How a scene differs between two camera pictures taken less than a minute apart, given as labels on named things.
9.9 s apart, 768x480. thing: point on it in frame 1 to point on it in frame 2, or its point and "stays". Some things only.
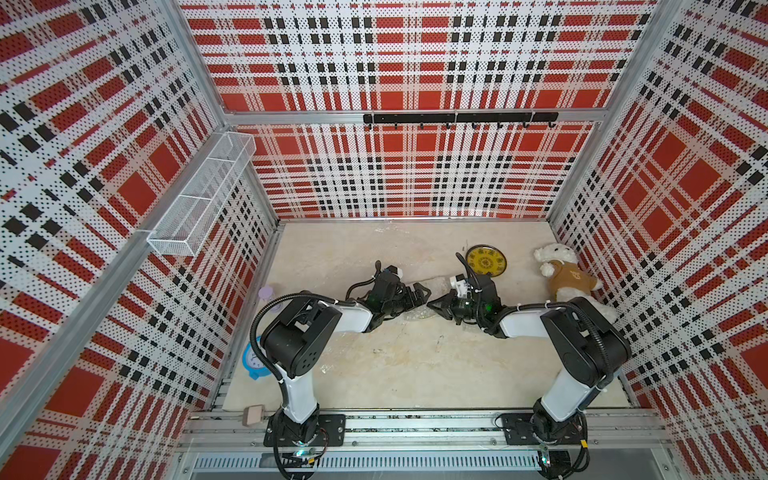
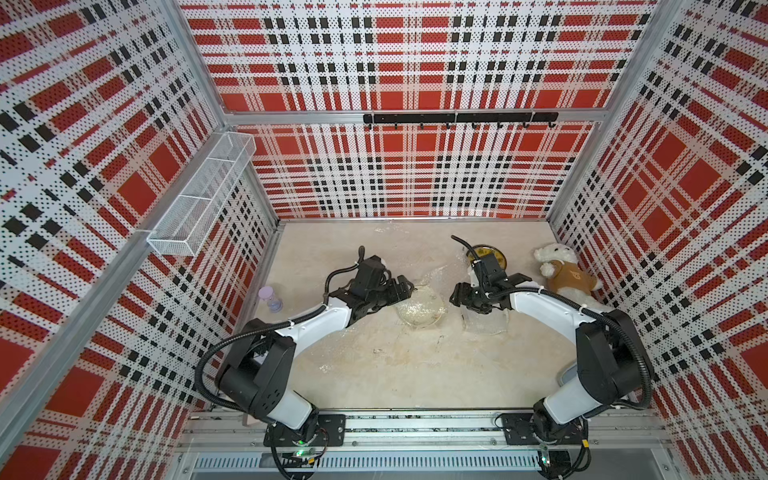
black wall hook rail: [465, 118] stays
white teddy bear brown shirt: [566, 279] stays
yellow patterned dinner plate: [484, 259] stays
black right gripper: [446, 301] to [459, 294]
